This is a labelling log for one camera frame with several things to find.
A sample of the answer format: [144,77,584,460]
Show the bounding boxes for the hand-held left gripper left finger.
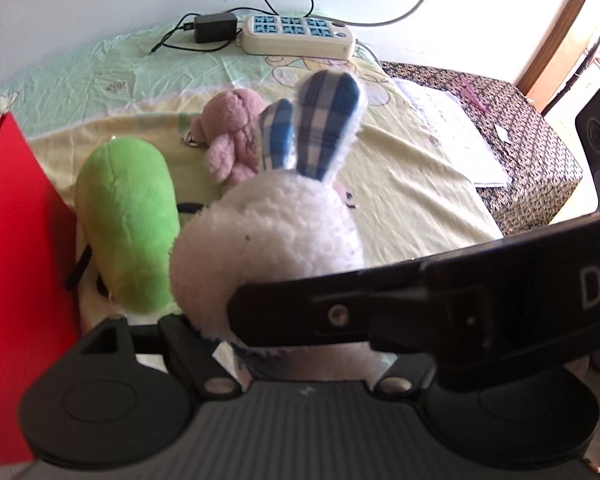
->
[72,315,242,396]

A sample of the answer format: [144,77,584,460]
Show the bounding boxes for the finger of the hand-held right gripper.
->
[227,258,432,350]

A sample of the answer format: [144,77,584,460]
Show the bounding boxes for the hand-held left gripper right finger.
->
[375,352,438,396]

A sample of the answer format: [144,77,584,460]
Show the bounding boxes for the white plush rabbit grey bow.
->
[169,70,381,381]

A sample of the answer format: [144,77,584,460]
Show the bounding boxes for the green plush toy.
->
[64,137,206,328]

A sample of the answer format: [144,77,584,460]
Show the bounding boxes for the red cardboard box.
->
[0,112,83,466]

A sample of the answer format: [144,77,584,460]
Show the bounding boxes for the dusty pink plush bear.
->
[182,87,268,186]

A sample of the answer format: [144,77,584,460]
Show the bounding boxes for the cartoon bear bed sheet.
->
[0,10,506,321]

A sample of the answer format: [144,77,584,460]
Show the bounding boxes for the brown patterned cushion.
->
[380,60,583,236]

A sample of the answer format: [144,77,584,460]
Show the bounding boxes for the white paper sheet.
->
[390,77,511,188]

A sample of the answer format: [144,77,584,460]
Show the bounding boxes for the pink plastic stick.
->
[457,77,488,111]

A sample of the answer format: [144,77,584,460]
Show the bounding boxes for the cream power strip blue sockets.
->
[237,14,356,59]

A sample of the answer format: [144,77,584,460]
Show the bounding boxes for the wooden door frame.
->
[512,0,600,113]

